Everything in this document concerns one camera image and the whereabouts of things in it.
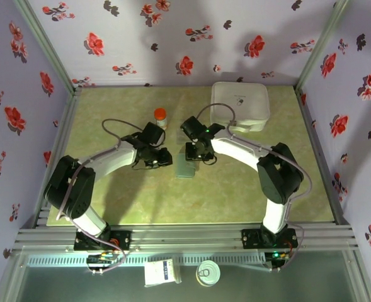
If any aluminium frame upright post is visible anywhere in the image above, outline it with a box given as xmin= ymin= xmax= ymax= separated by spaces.
xmin=11 ymin=0 xmax=83 ymax=95
xmin=294 ymin=0 xmax=351 ymax=92

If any pale green card holder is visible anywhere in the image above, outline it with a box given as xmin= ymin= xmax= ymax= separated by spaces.
xmin=175 ymin=152 xmax=197 ymax=180

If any left arm grey cable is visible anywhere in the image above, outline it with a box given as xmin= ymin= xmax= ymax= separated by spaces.
xmin=55 ymin=118 xmax=148 ymax=274

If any aluminium frame cross rail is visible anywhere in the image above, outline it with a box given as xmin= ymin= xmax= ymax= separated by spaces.
xmin=11 ymin=221 xmax=359 ymax=252

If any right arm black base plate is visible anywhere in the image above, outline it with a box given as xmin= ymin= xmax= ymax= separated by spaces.
xmin=241 ymin=228 xmax=298 ymax=249

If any silver tin can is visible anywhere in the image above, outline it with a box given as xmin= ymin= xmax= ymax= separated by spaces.
xmin=196 ymin=260 xmax=221 ymax=287

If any white zippered storage case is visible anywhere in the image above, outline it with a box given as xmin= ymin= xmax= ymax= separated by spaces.
xmin=210 ymin=81 xmax=271 ymax=133

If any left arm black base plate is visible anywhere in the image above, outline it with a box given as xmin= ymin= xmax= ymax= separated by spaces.
xmin=74 ymin=229 xmax=132 ymax=252

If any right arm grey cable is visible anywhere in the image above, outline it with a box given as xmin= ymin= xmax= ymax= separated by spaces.
xmin=195 ymin=103 xmax=312 ymax=272

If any grey slotted cable duct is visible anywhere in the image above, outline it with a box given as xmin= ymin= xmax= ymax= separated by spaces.
xmin=26 ymin=254 xmax=270 ymax=267

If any aluminium frame side rail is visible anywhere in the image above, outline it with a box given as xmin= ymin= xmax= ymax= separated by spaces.
xmin=21 ymin=87 xmax=83 ymax=229
xmin=294 ymin=86 xmax=353 ymax=227

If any orange lid small bottle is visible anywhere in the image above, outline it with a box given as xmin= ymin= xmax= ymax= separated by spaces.
xmin=153 ymin=108 xmax=169 ymax=130

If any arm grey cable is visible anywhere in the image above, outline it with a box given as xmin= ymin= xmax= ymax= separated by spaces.
xmin=195 ymin=103 xmax=312 ymax=272
xmin=55 ymin=118 xmax=148 ymax=274

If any white box blue print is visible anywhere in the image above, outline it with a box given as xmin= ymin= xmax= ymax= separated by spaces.
xmin=143 ymin=258 xmax=183 ymax=288

